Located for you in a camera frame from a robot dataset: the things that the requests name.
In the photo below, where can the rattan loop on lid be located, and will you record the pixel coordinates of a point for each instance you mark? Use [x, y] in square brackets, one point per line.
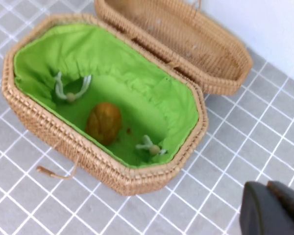
[200, 5]

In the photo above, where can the woven rattan basket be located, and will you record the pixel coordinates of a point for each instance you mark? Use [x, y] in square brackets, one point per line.
[51, 127]

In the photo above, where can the green fabric basket liner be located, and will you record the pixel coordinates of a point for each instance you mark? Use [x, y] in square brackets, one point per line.
[127, 73]

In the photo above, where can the grey white-grid tablecloth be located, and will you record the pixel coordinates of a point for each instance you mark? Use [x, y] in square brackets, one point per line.
[235, 147]

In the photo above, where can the orange yellow fruit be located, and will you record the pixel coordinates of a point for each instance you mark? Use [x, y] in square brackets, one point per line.
[104, 123]

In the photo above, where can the woven rattan basket lid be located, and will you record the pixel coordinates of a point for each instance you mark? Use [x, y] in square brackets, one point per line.
[186, 34]

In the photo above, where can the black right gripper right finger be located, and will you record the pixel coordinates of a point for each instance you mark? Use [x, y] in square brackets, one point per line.
[291, 205]

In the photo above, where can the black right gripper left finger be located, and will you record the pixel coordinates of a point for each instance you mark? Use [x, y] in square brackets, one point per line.
[259, 213]

